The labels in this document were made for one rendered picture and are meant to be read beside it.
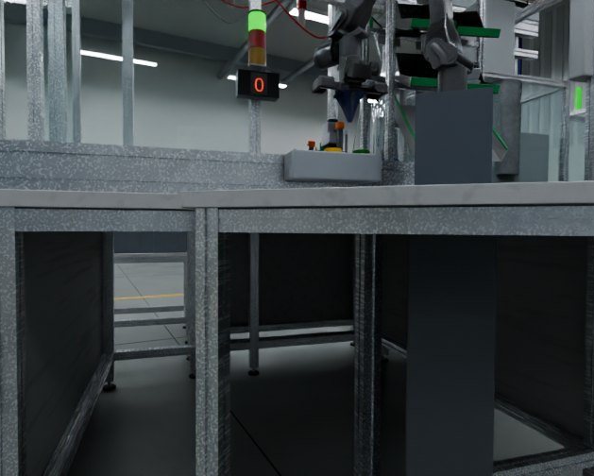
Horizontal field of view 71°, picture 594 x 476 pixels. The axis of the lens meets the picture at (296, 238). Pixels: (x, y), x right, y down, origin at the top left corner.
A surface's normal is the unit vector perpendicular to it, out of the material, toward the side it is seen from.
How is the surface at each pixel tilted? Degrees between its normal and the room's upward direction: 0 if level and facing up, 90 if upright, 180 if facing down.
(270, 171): 90
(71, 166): 90
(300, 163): 90
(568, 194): 90
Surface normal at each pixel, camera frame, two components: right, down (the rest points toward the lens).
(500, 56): 0.29, 0.03
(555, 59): -0.89, 0.01
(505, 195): -0.32, 0.03
